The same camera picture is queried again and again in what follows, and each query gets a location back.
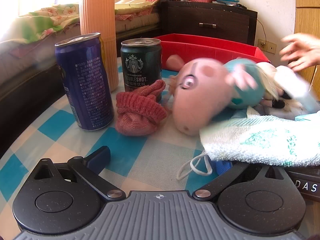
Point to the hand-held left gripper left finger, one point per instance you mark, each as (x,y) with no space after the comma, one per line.
(98,158)

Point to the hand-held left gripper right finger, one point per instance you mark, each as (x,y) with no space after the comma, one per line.
(223,168)

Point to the blue face mask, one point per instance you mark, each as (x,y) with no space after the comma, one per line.
(181,173)

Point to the white towel with green print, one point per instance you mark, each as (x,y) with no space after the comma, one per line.
(262,140)

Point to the pink pig plush toy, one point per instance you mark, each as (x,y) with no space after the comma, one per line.
(200,97)

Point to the red cardboard box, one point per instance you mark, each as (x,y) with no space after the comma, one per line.
(212,51)

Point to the person's right hand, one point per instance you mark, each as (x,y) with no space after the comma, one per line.
(306,52)

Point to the blue checkered tablecloth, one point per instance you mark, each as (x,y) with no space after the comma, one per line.
(155,152)

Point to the pink knitted sock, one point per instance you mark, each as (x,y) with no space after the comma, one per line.
(140,112)

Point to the blue drink can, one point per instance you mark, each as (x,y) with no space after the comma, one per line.
(85,85)

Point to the dark green coffee can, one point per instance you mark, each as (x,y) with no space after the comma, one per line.
(141,67)

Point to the dark wooden bed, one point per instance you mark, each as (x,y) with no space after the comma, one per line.
(20,75)

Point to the peach ribbed bottle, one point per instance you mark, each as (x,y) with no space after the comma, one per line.
(97,17)

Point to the dark wooden nightstand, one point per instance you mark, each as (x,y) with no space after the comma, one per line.
(212,22)

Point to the floral blanket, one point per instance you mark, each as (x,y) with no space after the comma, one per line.
(50,17)

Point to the blue plastic bag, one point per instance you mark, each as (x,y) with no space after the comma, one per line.
(227,0)

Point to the wooden wardrobe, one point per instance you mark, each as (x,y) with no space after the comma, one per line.
(307,7)

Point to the beige wall socket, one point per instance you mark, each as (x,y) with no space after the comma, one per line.
(267,46)

